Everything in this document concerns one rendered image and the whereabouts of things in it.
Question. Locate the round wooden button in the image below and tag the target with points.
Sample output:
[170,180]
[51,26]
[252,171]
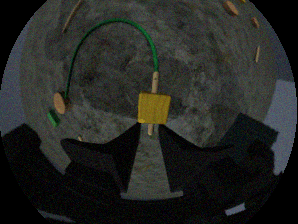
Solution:
[62,105]

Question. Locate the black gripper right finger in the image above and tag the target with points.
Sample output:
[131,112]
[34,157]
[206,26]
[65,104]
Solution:
[183,160]

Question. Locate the green string with wooden stick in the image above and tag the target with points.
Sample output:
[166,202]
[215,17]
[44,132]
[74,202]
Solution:
[156,73]

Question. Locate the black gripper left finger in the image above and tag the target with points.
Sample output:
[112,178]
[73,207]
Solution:
[116,157]

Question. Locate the yellow block with hole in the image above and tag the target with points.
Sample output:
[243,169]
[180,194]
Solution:
[153,107]

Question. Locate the green rectangular block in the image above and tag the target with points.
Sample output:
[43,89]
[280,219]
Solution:
[52,115]

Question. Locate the small brown wooden disc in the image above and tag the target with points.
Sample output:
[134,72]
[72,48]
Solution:
[254,22]
[230,9]

